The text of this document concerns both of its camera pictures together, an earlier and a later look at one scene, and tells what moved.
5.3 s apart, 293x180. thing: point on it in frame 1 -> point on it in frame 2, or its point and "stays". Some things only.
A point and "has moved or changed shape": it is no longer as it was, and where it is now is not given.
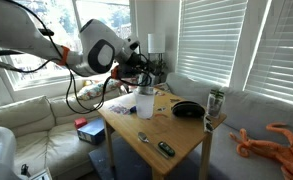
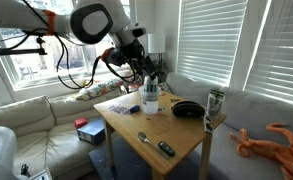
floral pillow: x=96 y=90 stays
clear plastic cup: x=144 y=96 has moved or changed shape
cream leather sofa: x=45 y=134 stays
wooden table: x=163 y=141 stays
